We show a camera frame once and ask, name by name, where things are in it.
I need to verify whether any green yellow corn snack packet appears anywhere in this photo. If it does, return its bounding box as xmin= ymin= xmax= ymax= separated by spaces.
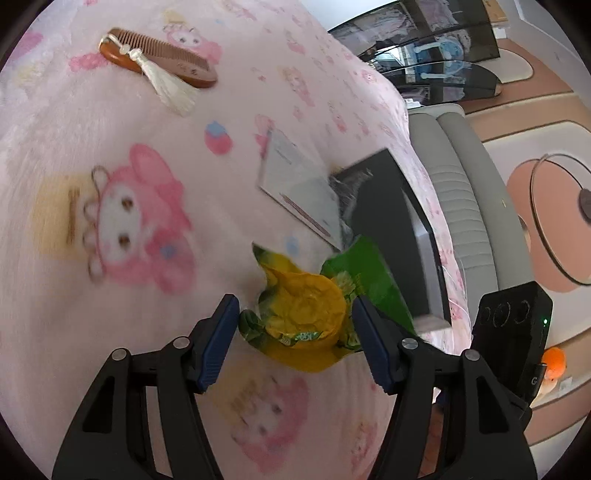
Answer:
xmin=238 ymin=236 xmax=415 ymax=373

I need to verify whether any brown wooden comb with tassel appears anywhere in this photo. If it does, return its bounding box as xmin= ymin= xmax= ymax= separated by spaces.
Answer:
xmin=98 ymin=28 xmax=218 ymax=116

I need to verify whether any pink cartoon print blanket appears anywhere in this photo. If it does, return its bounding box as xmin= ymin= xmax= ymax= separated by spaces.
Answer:
xmin=1 ymin=1 xmax=471 ymax=474

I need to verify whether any black glass tv stand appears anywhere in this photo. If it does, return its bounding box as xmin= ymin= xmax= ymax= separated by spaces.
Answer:
xmin=329 ymin=1 xmax=502 ymax=106

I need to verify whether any black storage box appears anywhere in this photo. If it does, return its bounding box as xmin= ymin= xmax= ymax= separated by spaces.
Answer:
xmin=329 ymin=149 xmax=452 ymax=334

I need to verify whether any black tracking camera left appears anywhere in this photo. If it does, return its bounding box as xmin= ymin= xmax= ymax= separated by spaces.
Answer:
xmin=471 ymin=281 xmax=553 ymax=403

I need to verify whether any white paper card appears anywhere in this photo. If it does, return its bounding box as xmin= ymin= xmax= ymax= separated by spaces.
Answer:
xmin=259 ymin=128 xmax=342 ymax=251

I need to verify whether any grey padded sofa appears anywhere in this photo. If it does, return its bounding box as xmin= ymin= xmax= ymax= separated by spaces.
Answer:
xmin=409 ymin=105 xmax=534 ymax=320

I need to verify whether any round wire side table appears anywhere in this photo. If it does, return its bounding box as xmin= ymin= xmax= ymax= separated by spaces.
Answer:
xmin=507 ymin=155 xmax=590 ymax=293

